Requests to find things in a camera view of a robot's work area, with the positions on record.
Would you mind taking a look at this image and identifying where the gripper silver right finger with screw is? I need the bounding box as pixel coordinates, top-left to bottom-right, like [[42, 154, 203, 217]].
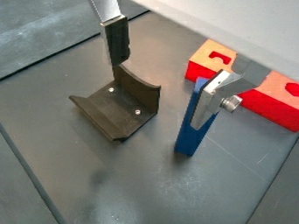
[[191, 54, 271, 130]]

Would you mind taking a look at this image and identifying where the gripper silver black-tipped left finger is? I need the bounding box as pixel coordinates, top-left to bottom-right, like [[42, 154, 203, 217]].
[[88, 0, 131, 67]]

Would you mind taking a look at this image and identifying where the blue rectangular block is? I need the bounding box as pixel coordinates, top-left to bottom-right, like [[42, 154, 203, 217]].
[[174, 78, 216, 157]]

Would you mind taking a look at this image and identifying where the red foam shape board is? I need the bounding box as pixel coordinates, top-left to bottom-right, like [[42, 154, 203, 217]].
[[184, 39, 299, 132]]

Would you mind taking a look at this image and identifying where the black curved holder bracket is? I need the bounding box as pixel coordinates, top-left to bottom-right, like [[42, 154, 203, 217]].
[[70, 65, 162, 141]]

